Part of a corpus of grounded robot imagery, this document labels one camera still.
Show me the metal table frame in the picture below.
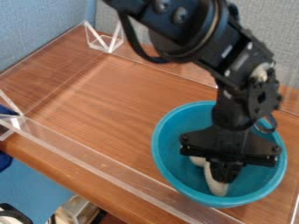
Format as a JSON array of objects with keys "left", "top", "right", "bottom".
[{"left": 46, "top": 195, "right": 99, "bottom": 224}]

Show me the plush mushroom brown cap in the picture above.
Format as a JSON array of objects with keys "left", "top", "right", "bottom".
[{"left": 190, "top": 156, "right": 230, "bottom": 197}]

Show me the blue cloth object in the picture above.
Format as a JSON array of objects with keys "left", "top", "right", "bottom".
[{"left": 0, "top": 104, "right": 19, "bottom": 172}]

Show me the clear acrylic corner bracket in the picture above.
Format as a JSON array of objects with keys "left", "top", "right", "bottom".
[{"left": 83, "top": 21, "right": 126, "bottom": 53}]

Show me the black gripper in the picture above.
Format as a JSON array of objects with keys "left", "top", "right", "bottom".
[{"left": 181, "top": 125, "right": 282, "bottom": 183}]

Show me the clear acrylic barrier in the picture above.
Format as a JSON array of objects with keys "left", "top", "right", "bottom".
[
  {"left": 114, "top": 42, "right": 299, "bottom": 115},
  {"left": 0, "top": 116, "right": 243, "bottom": 224}
]

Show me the clear acrylic back barrier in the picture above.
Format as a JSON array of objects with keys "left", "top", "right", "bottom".
[{"left": 114, "top": 42, "right": 299, "bottom": 115}]

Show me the blue plastic bowl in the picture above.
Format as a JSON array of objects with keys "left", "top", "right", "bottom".
[{"left": 153, "top": 101, "right": 287, "bottom": 208}]

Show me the clear acrylic front barrier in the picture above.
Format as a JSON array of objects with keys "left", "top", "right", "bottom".
[{"left": 0, "top": 116, "right": 243, "bottom": 224}]

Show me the black white device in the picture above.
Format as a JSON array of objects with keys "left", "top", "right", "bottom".
[{"left": 0, "top": 203, "right": 34, "bottom": 224}]

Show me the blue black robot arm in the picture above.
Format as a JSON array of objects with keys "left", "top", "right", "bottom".
[{"left": 103, "top": 0, "right": 283, "bottom": 183}]

